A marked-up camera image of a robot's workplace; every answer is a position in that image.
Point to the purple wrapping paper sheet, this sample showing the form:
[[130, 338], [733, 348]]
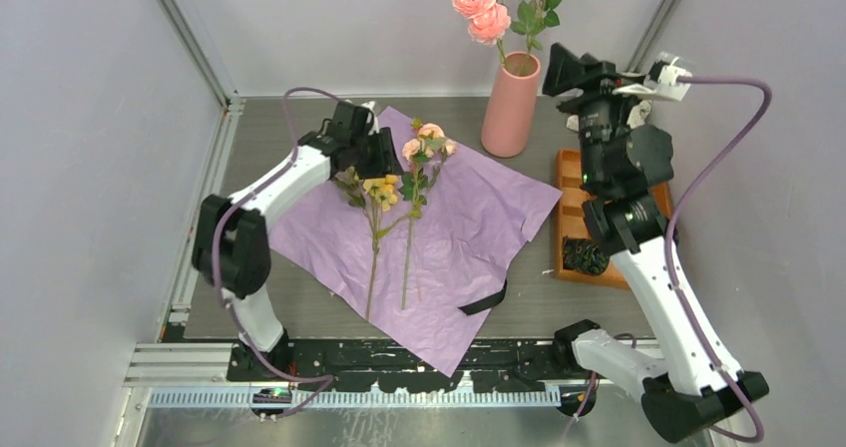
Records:
[[328, 281]]

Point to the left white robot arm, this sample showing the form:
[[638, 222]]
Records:
[[231, 250]]

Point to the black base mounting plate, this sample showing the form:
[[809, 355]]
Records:
[[493, 365]]

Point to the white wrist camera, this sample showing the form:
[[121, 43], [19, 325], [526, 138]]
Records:
[[372, 120], [661, 82]]

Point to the pink flower stem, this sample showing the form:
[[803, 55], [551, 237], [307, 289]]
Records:
[[488, 21]]

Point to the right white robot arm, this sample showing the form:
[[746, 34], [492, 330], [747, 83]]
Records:
[[697, 383]]

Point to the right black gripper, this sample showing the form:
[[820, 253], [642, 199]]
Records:
[[593, 79]]

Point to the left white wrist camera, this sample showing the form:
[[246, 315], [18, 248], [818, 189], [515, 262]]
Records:
[[372, 120]]

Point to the white flower with leaves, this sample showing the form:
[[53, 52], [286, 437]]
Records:
[[534, 17]]

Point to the black ribbon with gold text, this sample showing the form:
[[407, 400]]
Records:
[[485, 303]]

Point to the orange compartment tray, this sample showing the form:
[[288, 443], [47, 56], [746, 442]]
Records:
[[570, 224]]

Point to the crumpled printed paper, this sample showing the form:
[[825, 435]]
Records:
[[638, 116]]

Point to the pink cylindrical vase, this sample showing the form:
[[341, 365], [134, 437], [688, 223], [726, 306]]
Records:
[[511, 107]]

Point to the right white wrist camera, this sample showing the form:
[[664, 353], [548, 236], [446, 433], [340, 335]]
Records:
[[661, 82]]

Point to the yellow flower bunch stems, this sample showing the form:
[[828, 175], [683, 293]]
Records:
[[375, 197]]

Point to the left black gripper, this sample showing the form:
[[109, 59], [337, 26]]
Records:
[[387, 163]]

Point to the peach flower stem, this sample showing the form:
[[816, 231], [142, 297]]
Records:
[[425, 154]]

